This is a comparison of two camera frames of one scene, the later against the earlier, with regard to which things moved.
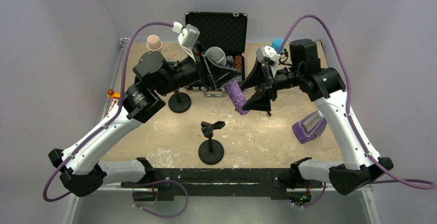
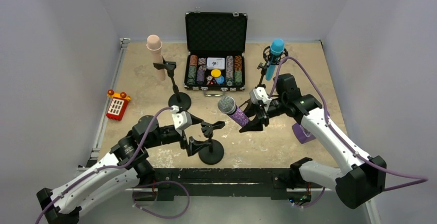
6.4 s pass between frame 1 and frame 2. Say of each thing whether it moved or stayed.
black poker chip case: stayed
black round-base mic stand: stayed
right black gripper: moved
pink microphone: stayed
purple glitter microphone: moved
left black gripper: moved
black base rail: stayed
